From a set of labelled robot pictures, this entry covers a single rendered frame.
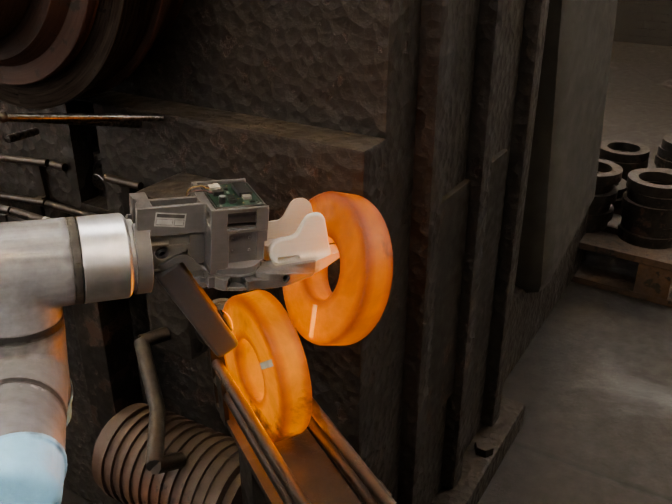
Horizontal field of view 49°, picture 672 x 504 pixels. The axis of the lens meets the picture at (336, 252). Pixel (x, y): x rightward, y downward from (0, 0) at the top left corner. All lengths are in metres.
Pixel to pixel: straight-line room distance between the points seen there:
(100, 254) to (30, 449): 0.17
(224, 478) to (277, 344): 0.26
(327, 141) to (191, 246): 0.30
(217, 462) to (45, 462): 0.40
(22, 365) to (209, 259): 0.17
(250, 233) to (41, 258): 0.18
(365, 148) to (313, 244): 0.21
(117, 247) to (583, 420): 1.46
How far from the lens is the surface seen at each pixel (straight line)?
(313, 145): 0.90
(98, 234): 0.64
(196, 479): 0.92
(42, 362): 0.65
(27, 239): 0.63
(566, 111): 1.69
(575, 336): 2.23
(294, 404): 0.71
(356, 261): 0.69
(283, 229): 0.72
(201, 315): 0.69
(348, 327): 0.70
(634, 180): 2.47
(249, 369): 0.80
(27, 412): 0.59
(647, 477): 1.81
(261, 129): 0.95
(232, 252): 0.67
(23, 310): 0.64
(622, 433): 1.91
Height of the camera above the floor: 1.14
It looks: 26 degrees down
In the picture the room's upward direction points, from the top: straight up
